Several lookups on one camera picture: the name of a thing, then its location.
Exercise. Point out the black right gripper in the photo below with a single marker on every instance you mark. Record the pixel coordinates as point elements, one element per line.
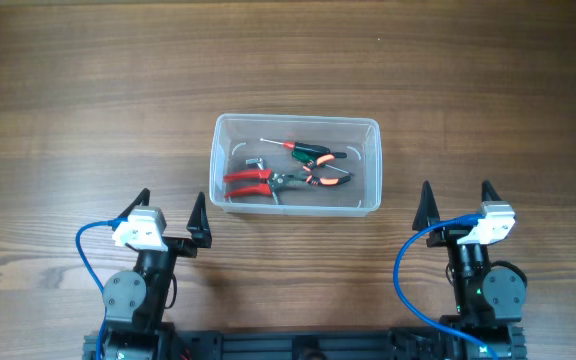
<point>428,212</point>

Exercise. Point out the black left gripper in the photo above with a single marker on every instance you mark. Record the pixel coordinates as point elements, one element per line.
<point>198,226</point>

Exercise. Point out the clear plastic container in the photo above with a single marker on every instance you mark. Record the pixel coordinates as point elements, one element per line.
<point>237,138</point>

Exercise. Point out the silver L-shaped socket wrench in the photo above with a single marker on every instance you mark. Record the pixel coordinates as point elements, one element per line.
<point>259,162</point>

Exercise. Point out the red handled cutters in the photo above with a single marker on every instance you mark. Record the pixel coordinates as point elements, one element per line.
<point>264,182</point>

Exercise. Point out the black red-collar screwdriver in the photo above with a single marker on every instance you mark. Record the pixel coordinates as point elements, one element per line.
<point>299,146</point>

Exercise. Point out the orange black needle-nose pliers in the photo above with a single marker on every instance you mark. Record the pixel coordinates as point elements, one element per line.
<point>307,175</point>

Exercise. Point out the green handled screwdriver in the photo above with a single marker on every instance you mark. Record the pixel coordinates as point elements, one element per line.
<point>306,158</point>

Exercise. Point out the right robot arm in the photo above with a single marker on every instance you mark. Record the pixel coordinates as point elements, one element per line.
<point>489,294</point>

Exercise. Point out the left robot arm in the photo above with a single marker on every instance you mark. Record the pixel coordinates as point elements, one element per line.
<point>135,300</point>

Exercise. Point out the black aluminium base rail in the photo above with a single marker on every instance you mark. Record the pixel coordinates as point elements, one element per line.
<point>392,344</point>

